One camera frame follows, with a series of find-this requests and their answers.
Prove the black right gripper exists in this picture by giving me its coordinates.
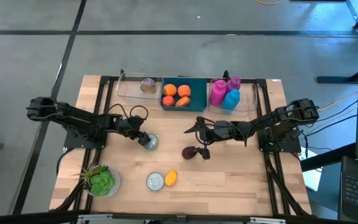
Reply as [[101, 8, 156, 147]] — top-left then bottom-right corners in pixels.
[[183, 119, 250, 161]]

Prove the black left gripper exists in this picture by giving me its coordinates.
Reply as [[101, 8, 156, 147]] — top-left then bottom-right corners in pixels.
[[117, 114, 152, 146]]

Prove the plain silver tin can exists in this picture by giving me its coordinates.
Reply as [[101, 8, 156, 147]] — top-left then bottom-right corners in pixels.
[[143, 133, 159, 151]]

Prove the dark maroon toy fruit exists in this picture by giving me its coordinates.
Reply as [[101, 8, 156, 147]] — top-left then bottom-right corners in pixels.
[[181, 146, 199, 161]]

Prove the orange toy sweet potato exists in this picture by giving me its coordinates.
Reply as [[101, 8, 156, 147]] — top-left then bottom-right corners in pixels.
[[175, 95, 191, 108]]

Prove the red-orange toy fruit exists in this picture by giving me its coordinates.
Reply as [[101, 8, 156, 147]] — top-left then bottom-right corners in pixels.
[[161, 95, 176, 108]]

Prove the blue label tin can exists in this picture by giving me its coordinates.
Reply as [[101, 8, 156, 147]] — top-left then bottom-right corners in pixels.
[[145, 171, 165, 192]]

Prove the yellow toy lemon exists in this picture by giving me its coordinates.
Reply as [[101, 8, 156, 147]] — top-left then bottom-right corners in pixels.
[[164, 169, 178, 187]]

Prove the pink plastic bottle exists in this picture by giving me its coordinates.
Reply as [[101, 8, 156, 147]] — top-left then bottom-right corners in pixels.
[[209, 79, 227, 106]]

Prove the blue plastic bottle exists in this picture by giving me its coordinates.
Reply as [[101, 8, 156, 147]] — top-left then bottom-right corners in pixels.
[[221, 88, 241, 111]]

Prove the colourful label tin can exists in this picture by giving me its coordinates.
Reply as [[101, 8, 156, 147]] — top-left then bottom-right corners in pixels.
[[139, 78, 157, 95]]

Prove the blocky orange toy fruit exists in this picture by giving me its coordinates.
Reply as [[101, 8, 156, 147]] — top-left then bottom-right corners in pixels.
[[177, 84, 192, 98]]

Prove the round orange toy fruit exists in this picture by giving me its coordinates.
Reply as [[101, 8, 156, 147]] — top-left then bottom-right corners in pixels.
[[163, 83, 178, 97]]

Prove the magenta plastic bottle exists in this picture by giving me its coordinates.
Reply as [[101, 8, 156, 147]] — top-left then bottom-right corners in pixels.
[[227, 76, 242, 93]]

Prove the teal plastic bin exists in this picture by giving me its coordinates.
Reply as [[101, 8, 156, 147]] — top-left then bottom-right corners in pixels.
[[160, 76, 208, 112]]

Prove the clear plastic container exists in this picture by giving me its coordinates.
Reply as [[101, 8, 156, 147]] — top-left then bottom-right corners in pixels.
[[116, 72, 163, 101], [208, 77, 258, 118]]

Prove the potted green succulent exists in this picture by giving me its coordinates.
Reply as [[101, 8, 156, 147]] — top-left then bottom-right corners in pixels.
[[73, 164, 122, 198]]

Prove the black desk leg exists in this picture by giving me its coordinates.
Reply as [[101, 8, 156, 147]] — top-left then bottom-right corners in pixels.
[[317, 58, 358, 84]]

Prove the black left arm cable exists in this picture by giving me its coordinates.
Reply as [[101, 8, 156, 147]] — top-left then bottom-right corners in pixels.
[[106, 103, 149, 121]]

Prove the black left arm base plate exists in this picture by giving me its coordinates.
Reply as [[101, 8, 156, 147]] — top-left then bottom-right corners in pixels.
[[63, 123, 109, 149]]

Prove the black aluminium table frame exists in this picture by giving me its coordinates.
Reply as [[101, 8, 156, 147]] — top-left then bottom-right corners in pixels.
[[50, 70, 312, 218]]

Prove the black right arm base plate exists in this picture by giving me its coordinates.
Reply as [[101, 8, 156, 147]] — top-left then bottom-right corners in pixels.
[[257, 128, 301, 154]]

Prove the yellow power cable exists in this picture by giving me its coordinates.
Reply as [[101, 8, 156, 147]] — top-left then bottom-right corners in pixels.
[[317, 91, 358, 112]]

